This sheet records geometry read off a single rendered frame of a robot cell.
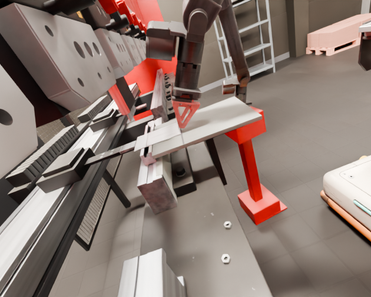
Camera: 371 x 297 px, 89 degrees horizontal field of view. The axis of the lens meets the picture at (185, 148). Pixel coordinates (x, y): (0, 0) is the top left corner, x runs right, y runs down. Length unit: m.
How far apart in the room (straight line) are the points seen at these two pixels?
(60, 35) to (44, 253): 0.41
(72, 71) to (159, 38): 0.28
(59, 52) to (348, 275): 1.36
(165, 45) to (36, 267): 0.50
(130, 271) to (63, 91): 0.23
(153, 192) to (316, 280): 1.04
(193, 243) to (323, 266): 1.02
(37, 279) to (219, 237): 0.34
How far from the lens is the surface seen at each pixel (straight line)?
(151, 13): 2.64
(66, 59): 0.21
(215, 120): 0.48
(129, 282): 0.30
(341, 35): 4.82
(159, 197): 0.45
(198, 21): 0.41
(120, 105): 0.44
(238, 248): 0.37
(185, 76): 0.46
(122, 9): 0.56
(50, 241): 0.52
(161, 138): 0.50
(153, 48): 0.45
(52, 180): 0.59
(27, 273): 0.48
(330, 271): 1.34
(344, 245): 1.42
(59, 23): 0.24
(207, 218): 0.42
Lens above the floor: 1.20
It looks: 29 degrees down
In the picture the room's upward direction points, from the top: 22 degrees counter-clockwise
